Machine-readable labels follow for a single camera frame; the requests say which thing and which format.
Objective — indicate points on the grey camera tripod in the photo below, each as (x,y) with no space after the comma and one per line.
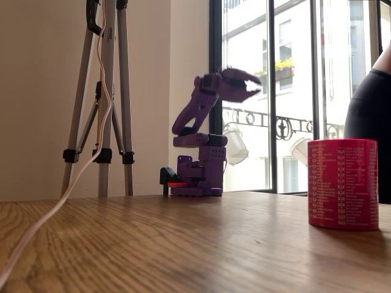
(111,55)

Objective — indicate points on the dark window frame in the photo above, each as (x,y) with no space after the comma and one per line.
(215,45)

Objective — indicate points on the black orange clamp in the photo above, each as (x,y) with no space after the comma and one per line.
(166,175)

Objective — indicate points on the red printed cup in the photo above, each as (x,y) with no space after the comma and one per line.
(342,183)

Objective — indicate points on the person in black clothing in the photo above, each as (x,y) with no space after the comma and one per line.
(372,122)

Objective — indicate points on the purple robot arm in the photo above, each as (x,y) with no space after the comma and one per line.
(195,110)

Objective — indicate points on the flower box with yellow flowers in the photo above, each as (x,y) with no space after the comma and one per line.
(284,73)

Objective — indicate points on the black iron balcony railing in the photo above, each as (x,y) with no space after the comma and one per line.
(284,128)

